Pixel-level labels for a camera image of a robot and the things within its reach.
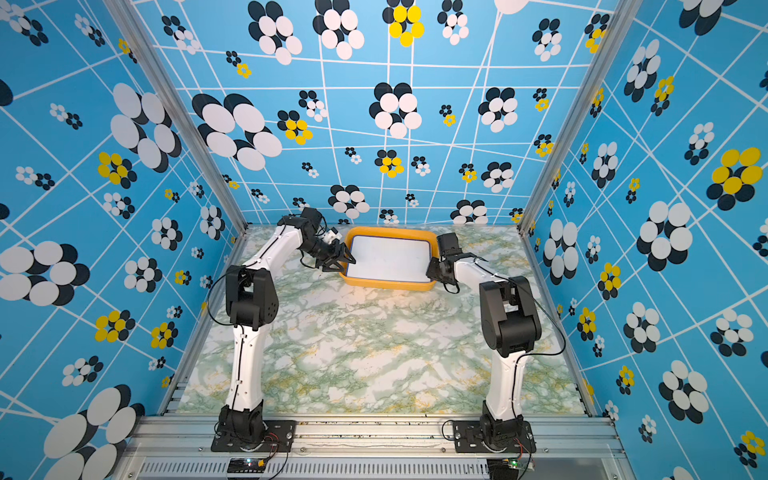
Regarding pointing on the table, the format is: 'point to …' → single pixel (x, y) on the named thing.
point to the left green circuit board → (246, 465)
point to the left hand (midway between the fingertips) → (352, 261)
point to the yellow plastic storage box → (357, 283)
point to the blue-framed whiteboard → (389, 258)
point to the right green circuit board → (503, 468)
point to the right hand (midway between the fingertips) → (437, 270)
